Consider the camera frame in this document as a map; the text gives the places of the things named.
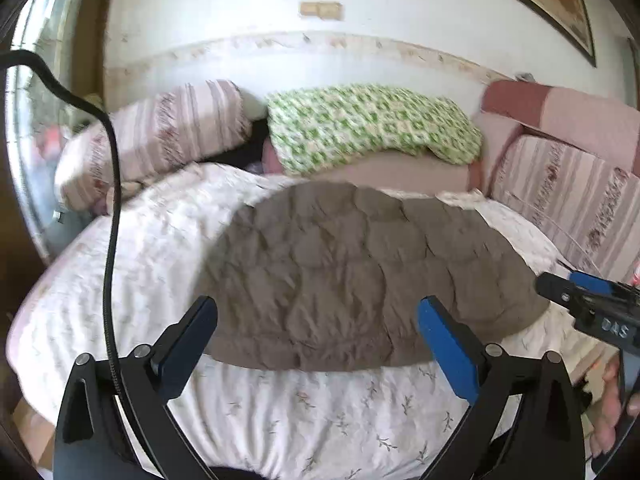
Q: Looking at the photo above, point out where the beige wall switch plate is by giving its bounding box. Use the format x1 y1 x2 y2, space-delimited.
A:
300 2 344 22

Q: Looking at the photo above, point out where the striped floral bolster pillow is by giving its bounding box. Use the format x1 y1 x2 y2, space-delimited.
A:
54 79 253 213

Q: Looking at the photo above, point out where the pink pillow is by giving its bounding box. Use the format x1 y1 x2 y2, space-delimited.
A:
261 140 483 193

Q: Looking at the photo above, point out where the striped floral seat cushion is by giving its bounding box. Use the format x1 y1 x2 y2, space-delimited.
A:
492 135 640 286

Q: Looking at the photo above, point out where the beige knotted cloth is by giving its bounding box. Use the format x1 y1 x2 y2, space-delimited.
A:
106 179 147 207

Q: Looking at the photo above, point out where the black cloth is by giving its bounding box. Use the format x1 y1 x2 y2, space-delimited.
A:
234 120 272 173

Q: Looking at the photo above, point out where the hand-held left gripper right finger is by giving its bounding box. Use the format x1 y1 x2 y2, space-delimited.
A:
417 296 586 480

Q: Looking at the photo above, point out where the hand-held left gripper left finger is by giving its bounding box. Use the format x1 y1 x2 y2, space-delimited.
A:
54 296 218 480

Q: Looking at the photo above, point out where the person's right hand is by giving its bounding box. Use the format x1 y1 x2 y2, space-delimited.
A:
589 359 640 459

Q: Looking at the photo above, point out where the green patterned pillow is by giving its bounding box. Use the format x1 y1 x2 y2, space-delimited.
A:
265 84 483 177

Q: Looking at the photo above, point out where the grey-brown hooded puffer jacket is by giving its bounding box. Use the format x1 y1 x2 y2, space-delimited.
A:
197 181 551 372

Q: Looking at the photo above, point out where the white leaf-print quilt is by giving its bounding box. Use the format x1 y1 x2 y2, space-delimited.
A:
5 162 616 480

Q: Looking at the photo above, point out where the thick black braided cable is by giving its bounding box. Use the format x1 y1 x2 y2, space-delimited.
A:
0 50 151 441

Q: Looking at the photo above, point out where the stained glass door panel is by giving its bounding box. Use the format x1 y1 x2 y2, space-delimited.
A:
10 0 106 261

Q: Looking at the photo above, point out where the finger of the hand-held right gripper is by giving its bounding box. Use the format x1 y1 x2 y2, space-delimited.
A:
570 270 626 295
534 272 584 309

